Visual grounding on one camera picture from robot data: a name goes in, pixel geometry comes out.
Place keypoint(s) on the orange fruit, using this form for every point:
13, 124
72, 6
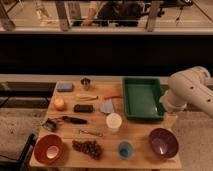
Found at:
59, 104

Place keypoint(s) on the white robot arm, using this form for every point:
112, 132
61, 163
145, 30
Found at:
188, 86

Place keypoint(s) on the small metal cup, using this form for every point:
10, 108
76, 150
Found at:
86, 82

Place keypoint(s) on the orange bowl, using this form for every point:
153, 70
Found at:
48, 149

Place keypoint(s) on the yellow banana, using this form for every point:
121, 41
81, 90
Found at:
86, 97

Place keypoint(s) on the metal key tool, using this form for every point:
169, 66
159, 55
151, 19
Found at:
89, 132

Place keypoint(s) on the person in background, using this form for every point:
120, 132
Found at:
124, 13

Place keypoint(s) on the blue plastic cup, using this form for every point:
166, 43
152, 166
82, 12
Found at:
125, 150

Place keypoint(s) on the blue grey cloth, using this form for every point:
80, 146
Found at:
107, 107

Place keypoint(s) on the blue sponge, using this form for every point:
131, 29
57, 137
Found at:
64, 87

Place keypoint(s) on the bunch of dark grapes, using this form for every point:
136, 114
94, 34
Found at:
91, 148

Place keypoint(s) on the black rectangular block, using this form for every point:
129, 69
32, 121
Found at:
83, 108

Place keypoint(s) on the metal binder clip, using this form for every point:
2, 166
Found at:
49, 125

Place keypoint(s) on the purple bowl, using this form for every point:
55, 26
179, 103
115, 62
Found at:
163, 143

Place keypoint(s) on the black handled tool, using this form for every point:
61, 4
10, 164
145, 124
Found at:
73, 120

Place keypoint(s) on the green plastic tray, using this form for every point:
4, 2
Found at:
141, 99

